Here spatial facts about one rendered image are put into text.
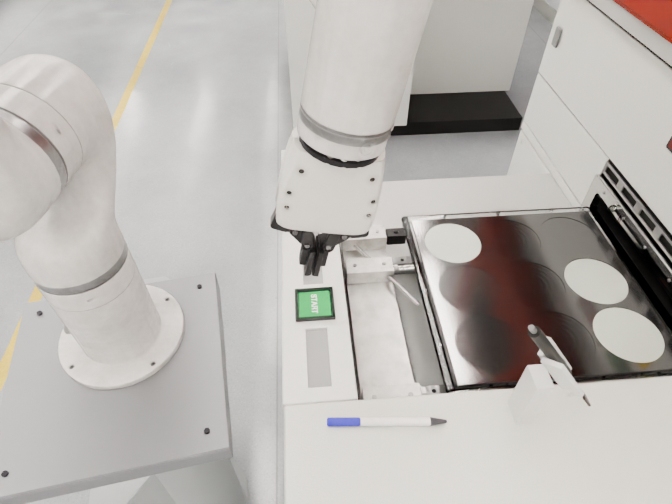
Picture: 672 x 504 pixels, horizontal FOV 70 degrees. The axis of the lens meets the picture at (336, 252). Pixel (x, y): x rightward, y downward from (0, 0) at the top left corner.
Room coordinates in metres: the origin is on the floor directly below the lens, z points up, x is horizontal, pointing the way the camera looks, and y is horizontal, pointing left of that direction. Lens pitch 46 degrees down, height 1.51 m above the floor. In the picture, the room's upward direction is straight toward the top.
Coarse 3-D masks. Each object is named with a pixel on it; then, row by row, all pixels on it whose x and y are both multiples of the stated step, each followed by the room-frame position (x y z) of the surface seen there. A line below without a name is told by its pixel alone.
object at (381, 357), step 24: (360, 288) 0.53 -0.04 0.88; (384, 288) 0.53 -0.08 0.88; (360, 312) 0.48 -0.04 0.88; (384, 312) 0.48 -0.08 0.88; (360, 336) 0.43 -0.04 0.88; (384, 336) 0.43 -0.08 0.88; (360, 360) 0.39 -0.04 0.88; (384, 360) 0.39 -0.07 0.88; (408, 360) 0.39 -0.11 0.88; (360, 384) 0.35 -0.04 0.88; (384, 384) 0.35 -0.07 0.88
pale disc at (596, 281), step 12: (576, 264) 0.57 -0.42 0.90; (588, 264) 0.57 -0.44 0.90; (600, 264) 0.57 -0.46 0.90; (576, 276) 0.54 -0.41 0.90; (588, 276) 0.54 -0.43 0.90; (600, 276) 0.54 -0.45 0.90; (612, 276) 0.54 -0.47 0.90; (576, 288) 0.51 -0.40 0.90; (588, 288) 0.51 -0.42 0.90; (600, 288) 0.51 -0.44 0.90; (612, 288) 0.51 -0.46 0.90; (624, 288) 0.51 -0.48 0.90; (600, 300) 0.49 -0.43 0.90; (612, 300) 0.49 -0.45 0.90
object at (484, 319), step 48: (480, 240) 0.63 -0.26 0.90; (528, 240) 0.63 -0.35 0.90; (576, 240) 0.63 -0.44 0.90; (432, 288) 0.51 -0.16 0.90; (480, 288) 0.51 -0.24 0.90; (528, 288) 0.51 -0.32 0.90; (480, 336) 0.42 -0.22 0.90; (528, 336) 0.42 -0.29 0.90; (576, 336) 0.42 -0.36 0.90; (480, 384) 0.34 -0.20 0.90
